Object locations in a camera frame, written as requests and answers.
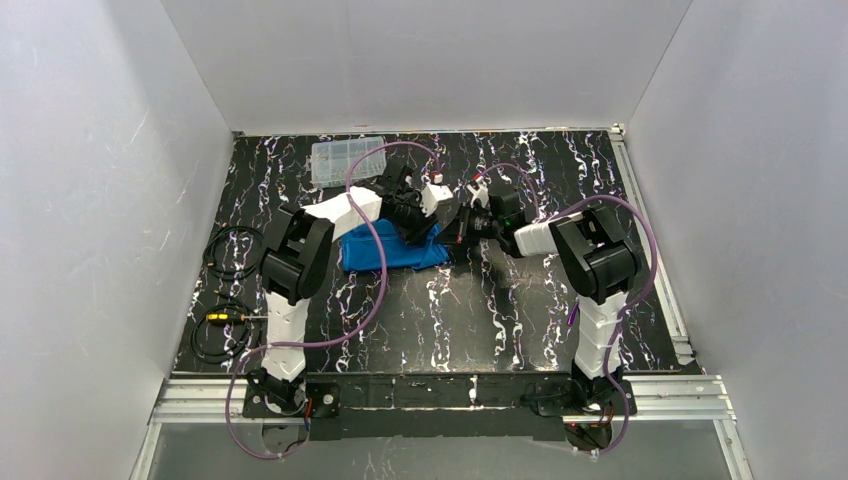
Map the blue cloth napkin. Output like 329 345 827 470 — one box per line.
339 219 449 272

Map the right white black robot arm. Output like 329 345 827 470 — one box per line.
436 189 642 380

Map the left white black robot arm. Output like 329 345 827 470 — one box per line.
259 162 453 381

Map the clear plastic compartment box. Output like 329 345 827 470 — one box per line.
309 137 386 189

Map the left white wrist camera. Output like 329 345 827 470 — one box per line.
420 183 453 217

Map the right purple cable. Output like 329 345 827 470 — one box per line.
474 162 658 458

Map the purple cable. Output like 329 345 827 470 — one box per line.
474 162 658 458
226 141 444 462

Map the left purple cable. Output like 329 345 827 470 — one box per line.
226 141 444 462

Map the right aluminium rail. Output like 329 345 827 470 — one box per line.
609 123 696 367

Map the aluminium rail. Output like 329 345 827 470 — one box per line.
151 373 736 424
609 123 696 367

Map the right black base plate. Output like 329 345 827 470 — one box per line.
520 377 638 421

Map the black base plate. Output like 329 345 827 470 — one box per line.
242 381 342 419
520 377 638 421

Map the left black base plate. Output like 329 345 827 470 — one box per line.
242 381 342 419

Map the black coiled cable yellow plug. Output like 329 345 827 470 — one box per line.
189 225 264 365

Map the front aluminium rail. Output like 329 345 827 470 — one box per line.
151 373 736 424

